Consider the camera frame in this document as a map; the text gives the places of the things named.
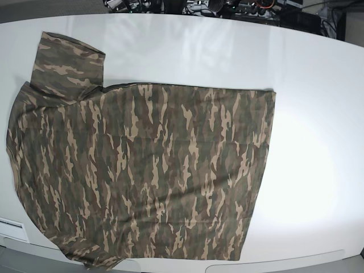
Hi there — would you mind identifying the camouflage T-shirt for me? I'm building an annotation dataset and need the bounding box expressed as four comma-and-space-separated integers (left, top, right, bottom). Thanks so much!
6, 32, 276, 268

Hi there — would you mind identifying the dark equipment clutter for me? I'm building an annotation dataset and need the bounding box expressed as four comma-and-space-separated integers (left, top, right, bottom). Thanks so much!
102, 0, 228, 15

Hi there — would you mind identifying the black power strip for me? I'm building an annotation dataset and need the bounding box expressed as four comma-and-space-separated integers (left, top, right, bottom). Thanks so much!
231, 6, 279, 19

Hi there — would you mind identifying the white label plate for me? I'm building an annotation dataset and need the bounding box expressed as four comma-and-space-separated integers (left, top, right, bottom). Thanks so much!
0, 218, 29, 243

